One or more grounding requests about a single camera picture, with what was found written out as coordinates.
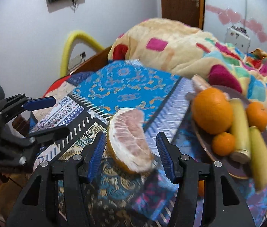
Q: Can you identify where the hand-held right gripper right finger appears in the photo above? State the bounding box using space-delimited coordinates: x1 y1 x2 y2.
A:
156 132 256 227

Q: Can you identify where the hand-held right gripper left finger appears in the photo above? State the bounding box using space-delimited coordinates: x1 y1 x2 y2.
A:
7 131 107 227

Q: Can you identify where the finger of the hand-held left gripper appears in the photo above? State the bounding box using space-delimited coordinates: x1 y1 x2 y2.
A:
0 94 56 116
28 128 69 147

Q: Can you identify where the large pink pomelo piece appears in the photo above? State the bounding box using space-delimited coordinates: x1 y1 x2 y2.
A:
107 107 154 174

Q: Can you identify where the large orange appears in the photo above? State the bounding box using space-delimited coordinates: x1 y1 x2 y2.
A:
245 102 267 131
192 88 234 135

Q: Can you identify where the purple round plate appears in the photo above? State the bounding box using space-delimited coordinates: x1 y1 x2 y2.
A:
188 85 267 180

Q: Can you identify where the peeled sugarcane piece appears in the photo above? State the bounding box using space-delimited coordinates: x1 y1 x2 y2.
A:
229 98 252 163
249 126 267 192

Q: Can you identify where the small pink pomelo piece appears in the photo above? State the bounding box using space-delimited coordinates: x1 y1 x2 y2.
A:
191 74 230 98

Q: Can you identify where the yellow foam tube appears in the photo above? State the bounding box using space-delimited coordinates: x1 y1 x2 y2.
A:
60 30 105 78

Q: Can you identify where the patterned blue table cloth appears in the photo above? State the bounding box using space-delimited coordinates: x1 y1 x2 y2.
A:
0 60 267 227

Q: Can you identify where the colourful patchwork blanket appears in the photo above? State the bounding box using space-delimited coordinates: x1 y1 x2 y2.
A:
109 18 267 133

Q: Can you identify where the brown wooden door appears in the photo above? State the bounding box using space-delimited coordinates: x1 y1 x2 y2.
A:
159 0 205 29

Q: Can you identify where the frosted sliding wardrobe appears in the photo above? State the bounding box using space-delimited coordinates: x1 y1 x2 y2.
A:
203 0 267 59

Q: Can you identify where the wall power socket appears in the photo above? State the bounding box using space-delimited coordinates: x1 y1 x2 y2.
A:
68 52 87 68

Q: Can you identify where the wooden bed side rail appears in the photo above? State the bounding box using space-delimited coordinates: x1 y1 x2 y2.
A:
69 46 112 74

